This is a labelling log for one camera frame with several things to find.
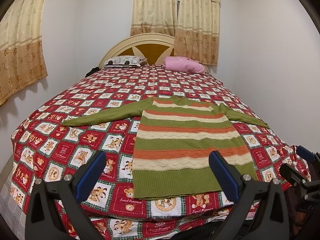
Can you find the centre left beige curtain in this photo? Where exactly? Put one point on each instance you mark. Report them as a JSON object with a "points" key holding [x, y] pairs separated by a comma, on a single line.
{"points": [[154, 16]]}

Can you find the cream wooden headboard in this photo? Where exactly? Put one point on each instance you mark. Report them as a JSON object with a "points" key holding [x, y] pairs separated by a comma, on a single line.
{"points": [[153, 46]]}

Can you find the dark object beside pillow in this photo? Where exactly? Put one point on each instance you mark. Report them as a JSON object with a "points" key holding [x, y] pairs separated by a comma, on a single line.
{"points": [[92, 71]]}

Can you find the left beige window curtain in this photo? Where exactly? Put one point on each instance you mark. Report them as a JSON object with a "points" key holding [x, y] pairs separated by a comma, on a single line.
{"points": [[22, 61]]}

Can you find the pink pillow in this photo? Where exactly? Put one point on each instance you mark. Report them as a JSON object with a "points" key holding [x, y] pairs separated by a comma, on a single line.
{"points": [[183, 64]]}

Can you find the green orange striped knit sweater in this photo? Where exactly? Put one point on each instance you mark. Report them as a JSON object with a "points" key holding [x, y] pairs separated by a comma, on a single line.
{"points": [[174, 140]]}

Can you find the centre right beige curtain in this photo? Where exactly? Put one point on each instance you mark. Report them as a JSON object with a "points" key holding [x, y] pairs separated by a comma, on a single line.
{"points": [[197, 33]]}

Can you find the red patchwork teddy bedspread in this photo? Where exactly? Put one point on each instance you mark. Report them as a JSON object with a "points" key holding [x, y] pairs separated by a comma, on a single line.
{"points": [[43, 148]]}

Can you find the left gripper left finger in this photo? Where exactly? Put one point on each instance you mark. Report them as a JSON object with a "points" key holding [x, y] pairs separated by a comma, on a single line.
{"points": [[43, 220]]}

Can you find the grey white patterned pillow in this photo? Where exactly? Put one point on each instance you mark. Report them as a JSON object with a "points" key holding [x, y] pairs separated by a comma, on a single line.
{"points": [[125, 61]]}

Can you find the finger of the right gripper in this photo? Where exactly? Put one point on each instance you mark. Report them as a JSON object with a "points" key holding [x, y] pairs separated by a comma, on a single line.
{"points": [[297, 180], [309, 156]]}

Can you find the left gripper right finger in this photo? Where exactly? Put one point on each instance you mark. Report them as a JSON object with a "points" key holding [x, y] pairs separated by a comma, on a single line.
{"points": [[271, 220]]}

